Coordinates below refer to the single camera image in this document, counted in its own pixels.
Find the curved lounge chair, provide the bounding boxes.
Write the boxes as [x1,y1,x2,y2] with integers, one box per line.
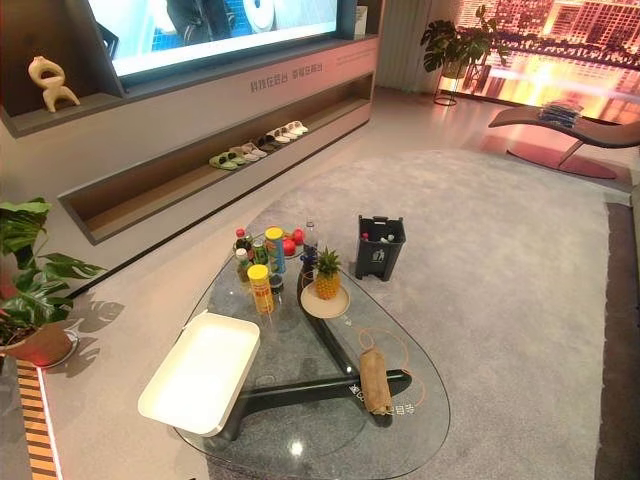
[488,104,640,179]

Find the black table base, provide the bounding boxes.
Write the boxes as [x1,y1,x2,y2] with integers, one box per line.
[212,259,414,442]

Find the clear water bottle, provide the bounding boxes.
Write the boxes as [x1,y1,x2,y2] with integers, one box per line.
[303,217,321,266]

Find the beige abstract sculpture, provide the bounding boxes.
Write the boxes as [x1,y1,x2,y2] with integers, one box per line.
[27,55,82,113]

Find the beige slippers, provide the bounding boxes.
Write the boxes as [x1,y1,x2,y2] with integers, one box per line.
[229,142,269,163]

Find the white rectangular tray basket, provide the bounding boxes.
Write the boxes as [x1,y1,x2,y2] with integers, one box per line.
[137,311,262,439]

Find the grey wall shelf unit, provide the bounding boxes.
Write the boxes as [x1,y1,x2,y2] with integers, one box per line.
[0,0,385,246]

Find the folded tan cloth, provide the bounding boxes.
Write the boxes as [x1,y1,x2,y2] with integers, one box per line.
[359,349,394,416]

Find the monstera plant in brown pot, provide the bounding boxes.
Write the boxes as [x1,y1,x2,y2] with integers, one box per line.
[0,197,107,369]

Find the pineapple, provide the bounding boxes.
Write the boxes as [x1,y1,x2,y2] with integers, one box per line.
[314,246,343,301]

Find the white slippers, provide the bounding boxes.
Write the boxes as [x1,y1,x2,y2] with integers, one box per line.
[266,120,310,145]

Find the grey carpet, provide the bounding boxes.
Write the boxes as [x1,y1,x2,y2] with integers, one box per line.
[199,147,614,480]

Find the folded dark blanket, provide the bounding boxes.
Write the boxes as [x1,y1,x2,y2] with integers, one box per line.
[537,100,584,126]

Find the glass coffee table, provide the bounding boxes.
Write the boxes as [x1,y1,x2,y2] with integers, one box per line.
[172,218,452,480]

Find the green slippers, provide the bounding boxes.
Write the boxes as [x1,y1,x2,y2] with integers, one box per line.
[208,151,249,172]

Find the monstera plant on black stand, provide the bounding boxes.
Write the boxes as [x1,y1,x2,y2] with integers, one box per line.
[420,4,511,108]

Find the large television screen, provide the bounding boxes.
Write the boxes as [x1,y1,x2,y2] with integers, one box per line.
[87,0,360,80]

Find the beige round plate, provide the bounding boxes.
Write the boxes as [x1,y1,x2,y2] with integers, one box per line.
[299,281,352,319]

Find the blue chips can yellow lid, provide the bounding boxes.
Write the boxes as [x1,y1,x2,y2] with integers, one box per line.
[264,226,288,275]

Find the black trash bin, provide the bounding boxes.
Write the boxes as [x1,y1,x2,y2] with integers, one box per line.
[354,215,407,281]

